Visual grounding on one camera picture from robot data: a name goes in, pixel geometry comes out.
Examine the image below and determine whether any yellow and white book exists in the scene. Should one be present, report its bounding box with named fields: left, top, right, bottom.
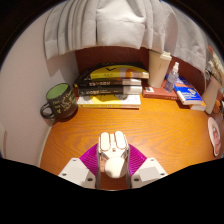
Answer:
left=76, top=93, right=142, bottom=110

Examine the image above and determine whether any white computer mouse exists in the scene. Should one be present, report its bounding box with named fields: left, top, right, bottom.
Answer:
left=97, top=130, right=131, bottom=179

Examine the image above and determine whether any dark mug green inside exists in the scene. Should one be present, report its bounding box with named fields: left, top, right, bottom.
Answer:
left=39, top=82, right=79, bottom=120

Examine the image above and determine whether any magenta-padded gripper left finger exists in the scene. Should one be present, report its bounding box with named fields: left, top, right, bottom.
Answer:
left=57, top=143, right=102, bottom=190

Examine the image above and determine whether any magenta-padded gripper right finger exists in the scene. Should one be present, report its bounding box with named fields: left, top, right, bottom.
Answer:
left=125, top=143, right=169, bottom=190

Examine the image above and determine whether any blue book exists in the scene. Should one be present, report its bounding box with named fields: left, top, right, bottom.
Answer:
left=173, top=76, right=204, bottom=106

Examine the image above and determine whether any clear spray bottle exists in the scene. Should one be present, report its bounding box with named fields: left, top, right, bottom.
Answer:
left=163, top=61, right=180, bottom=93

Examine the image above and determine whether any red book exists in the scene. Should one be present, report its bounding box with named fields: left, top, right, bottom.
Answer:
left=142, top=83, right=179, bottom=101

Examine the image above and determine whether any black and white book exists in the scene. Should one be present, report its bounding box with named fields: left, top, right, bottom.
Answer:
left=78, top=85, right=144, bottom=96

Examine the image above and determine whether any white pleated curtain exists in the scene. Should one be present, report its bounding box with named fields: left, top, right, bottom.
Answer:
left=43, top=0, right=209, bottom=73

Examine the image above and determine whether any white ceramic vase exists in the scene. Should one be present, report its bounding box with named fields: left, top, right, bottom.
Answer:
left=201, top=76, right=223, bottom=115

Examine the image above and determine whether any cream tumbler with lid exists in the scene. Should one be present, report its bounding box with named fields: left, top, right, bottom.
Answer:
left=147, top=49, right=172, bottom=89

